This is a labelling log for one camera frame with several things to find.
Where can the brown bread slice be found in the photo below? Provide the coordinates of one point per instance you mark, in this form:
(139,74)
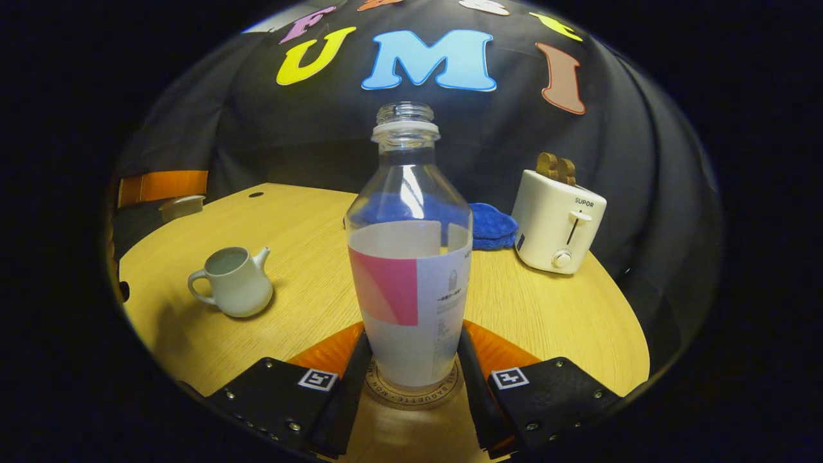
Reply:
(568,172)
(546,165)

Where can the clear plastic water bottle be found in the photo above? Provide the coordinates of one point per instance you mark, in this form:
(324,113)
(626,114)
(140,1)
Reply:
(411,289)

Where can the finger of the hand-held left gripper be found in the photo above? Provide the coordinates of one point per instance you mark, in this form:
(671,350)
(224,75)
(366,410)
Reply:
(167,186)

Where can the white ceramic teacup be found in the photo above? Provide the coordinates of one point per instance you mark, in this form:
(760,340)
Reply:
(241,289)

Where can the blue towel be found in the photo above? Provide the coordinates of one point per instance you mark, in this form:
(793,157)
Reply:
(494,228)

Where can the round brown coaster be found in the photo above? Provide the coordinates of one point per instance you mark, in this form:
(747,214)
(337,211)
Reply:
(411,397)

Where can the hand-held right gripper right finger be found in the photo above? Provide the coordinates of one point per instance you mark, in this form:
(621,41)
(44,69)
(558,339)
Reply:
(476,399)

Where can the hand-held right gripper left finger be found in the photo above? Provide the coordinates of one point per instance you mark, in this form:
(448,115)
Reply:
(350,399)

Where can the white toaster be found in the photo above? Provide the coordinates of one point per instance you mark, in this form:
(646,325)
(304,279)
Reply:
(550,225)

